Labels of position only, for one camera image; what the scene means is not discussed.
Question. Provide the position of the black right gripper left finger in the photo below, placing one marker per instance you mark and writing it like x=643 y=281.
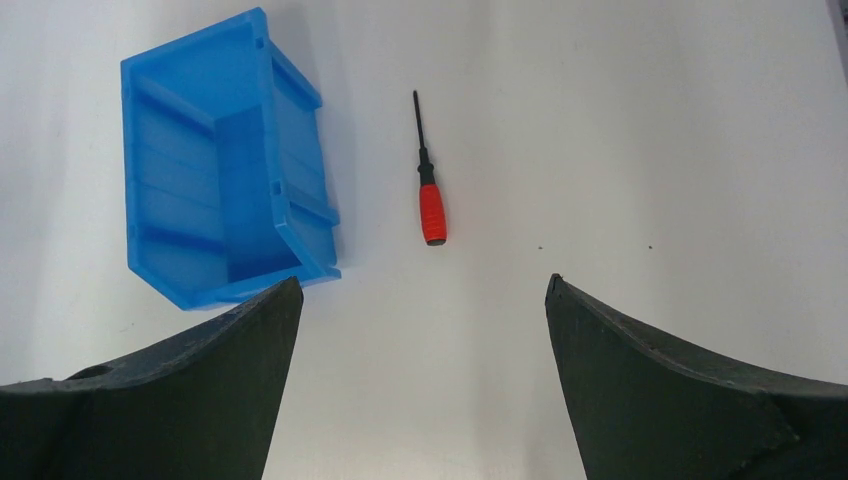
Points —
x=201 y=404

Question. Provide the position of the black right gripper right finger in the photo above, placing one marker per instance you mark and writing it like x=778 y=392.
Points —
x=645 y=404

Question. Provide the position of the red handled screwdriver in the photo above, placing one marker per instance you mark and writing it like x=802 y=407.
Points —
x=432 y=213

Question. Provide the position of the blue plastic bin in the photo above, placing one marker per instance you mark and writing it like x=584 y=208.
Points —
x=226 y=192

